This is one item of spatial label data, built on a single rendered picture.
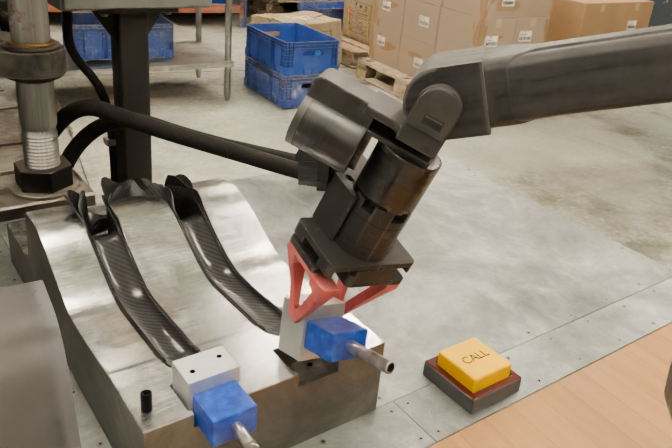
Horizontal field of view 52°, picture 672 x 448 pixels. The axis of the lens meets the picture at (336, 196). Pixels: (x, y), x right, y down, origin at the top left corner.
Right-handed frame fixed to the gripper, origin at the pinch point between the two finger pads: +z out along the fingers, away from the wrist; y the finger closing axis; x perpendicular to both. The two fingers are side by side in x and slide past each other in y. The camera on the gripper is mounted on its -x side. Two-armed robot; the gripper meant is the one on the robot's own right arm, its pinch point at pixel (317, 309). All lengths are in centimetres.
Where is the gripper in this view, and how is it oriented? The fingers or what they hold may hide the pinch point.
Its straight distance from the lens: 68.6
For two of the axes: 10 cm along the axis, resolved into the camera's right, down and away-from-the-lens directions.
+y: -7.7, -0.2, -6.4
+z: -4.2, 7.7, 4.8
